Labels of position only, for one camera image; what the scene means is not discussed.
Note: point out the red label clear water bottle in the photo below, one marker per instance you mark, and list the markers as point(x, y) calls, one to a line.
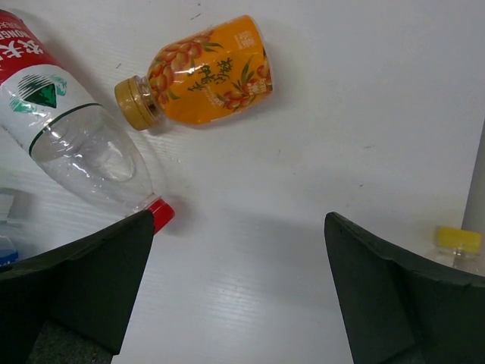
point(68, 134)

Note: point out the yellow cap clear bottle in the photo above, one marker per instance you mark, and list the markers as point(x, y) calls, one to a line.
point(458, 249)

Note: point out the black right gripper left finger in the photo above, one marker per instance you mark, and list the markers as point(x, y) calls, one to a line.
point(73, 304)

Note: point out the orange juice bottle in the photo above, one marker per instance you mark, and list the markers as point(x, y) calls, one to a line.
point(205, 77)

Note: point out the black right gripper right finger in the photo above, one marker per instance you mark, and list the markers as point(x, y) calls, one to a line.
point(399, 307)

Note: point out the blue label bottle blue cap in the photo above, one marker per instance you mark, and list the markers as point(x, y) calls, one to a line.
point(9, 252)

